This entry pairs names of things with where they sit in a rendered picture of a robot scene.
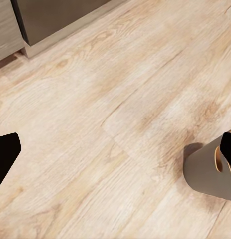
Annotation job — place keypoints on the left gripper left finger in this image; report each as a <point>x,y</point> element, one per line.
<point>10,148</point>

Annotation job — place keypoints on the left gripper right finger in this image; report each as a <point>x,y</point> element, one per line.
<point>225,146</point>

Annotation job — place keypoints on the dishwasher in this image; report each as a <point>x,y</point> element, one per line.
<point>11,39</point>

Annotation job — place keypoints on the trash can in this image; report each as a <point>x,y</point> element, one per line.
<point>207,171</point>

